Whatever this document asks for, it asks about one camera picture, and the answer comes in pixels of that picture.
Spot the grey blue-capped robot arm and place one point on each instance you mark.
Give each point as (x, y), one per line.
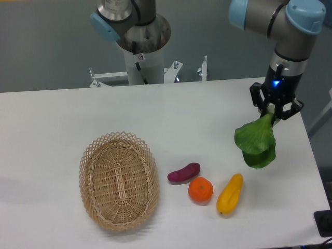
(294, 25)

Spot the orange tangerine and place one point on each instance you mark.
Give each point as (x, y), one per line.
(200, 189)

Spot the green leafy vegetable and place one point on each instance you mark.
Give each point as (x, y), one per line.
(257, 142)

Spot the white table leg frame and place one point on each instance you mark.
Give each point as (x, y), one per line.
(321, 119)

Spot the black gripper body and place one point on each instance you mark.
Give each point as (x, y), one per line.
(279, 88)

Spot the purple sweet potato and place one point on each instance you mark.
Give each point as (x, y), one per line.
(184, 174)

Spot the white metal mounting frame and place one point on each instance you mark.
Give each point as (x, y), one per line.
(114, 79)

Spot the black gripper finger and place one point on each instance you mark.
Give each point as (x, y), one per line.
(260, 97)
(280, 114)

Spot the yellow papaya fruit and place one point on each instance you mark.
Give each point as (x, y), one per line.
(230, 195)

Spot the woven wicker basket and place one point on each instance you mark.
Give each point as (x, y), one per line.
(119, 181)

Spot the black device at table edge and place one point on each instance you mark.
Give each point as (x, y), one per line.
(323, 222)

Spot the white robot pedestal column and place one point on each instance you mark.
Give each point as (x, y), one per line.
(144, 68)

